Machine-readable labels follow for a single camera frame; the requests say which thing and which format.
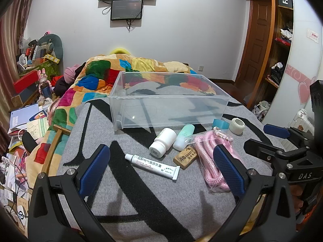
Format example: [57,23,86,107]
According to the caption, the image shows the red box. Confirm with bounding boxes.
[14,70,38,94]

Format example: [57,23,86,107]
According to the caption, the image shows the pink bunny toy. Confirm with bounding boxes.
[37,69,53,97]

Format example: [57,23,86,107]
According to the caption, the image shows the brown wooden door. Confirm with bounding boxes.
[233,0,274,83]

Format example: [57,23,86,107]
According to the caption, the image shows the colourful patchwork blanket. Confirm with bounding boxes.
[25,54,243,179]

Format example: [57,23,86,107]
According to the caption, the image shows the brown curtain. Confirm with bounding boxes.
[0,0,33,121]

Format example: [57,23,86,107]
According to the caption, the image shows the grey and black blanket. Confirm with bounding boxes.
[54,84,285,242]

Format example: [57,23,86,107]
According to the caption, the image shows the wooden chair frame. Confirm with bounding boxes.
[42,125,71,174]

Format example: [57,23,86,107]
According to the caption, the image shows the pink knitted hat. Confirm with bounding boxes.
[63,64,80,83]

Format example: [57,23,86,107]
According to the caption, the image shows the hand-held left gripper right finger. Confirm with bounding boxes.
[211,144,297,242]

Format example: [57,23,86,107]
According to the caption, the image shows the person's right hand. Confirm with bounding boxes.
[290,185,307,218]

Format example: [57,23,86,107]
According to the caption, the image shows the pink rope in plastic bag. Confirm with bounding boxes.
[184,127,243,194]

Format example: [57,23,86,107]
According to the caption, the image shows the small black monitor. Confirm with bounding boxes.
[110,0,143,21]

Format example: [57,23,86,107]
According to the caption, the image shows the white wardrobe door with hearts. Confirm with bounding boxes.
[262,0,323,131]

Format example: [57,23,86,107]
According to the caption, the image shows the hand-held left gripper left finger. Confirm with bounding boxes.
[27,144,114,242]

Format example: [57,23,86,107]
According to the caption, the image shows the grey neck pillow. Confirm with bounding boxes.
[38,33,63,58]

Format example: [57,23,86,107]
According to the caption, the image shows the white plastic case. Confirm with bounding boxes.
[294,108,315,131]

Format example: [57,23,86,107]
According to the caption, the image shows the wooden wardrobe shelves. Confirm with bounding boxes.
[262,0,294,89]

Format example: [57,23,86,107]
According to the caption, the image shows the brown eraser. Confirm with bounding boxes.
[173,145,198,168]

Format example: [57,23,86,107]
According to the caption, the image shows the white pill bottle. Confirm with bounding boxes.
[149,128,176,158]

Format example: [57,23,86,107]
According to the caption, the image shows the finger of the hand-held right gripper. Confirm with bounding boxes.
[243,139,313,168]
[264,124,313,144]

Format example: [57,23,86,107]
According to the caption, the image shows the white and blue book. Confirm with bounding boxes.
[10,104,41,131]

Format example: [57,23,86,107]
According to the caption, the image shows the clear plastic storage box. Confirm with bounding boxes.
[108,71,232,131]

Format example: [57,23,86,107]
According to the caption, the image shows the yellow pillow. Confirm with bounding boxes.
[109,47,130,56]

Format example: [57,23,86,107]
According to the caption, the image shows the black bag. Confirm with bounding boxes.
[270,63,285,83]

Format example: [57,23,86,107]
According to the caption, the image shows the green and white bottle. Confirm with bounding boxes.
[173,123,195,151]

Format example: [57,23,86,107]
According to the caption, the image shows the white tape roll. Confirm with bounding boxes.
[229,118,246,135]

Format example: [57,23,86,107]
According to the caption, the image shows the white bag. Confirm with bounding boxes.
[254,101,270,121]

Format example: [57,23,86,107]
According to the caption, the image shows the white ointment tube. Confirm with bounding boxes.
[125,153,181,181]

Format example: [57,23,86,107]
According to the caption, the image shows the dark clothing pile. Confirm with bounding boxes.
[54,74,76,97]

